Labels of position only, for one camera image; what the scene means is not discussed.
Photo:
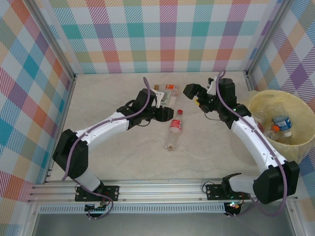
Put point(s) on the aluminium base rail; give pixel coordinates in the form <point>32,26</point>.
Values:
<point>160,190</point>

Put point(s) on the bottle orange label brown cap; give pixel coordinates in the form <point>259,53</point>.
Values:
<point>172,86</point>

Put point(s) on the small circuit board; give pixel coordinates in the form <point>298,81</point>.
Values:
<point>233,207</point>
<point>96,207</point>

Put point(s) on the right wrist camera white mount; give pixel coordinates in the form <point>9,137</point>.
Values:
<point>211,87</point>

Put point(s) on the water bottle blue label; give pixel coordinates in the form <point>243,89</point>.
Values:
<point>283,123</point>

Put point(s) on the aluminium side rail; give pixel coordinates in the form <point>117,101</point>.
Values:
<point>249,81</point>
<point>66,108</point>

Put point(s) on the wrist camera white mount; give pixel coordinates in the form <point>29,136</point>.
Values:
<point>159,97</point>
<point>211,87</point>

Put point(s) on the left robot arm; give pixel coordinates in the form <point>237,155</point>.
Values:
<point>103,125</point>

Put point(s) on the grey metal shelf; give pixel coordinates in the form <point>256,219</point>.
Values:
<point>160,225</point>

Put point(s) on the Coca-Cola bottle red label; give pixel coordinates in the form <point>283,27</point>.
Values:
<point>176,124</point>

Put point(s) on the aluminium frame post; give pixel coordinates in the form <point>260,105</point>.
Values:
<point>267,37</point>
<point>55,37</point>

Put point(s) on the clear bottle orange cap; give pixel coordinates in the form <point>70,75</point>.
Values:
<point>275,128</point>

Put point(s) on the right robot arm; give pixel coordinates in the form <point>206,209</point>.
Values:
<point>251,137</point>

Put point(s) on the bottle gold and red label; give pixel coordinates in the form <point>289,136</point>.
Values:
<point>259,126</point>

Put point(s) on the cream plastic bin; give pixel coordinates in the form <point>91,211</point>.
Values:
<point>302,105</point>

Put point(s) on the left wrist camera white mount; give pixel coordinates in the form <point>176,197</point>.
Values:
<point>159,97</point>

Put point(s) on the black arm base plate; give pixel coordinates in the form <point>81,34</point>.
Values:
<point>110,193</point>
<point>214,191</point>

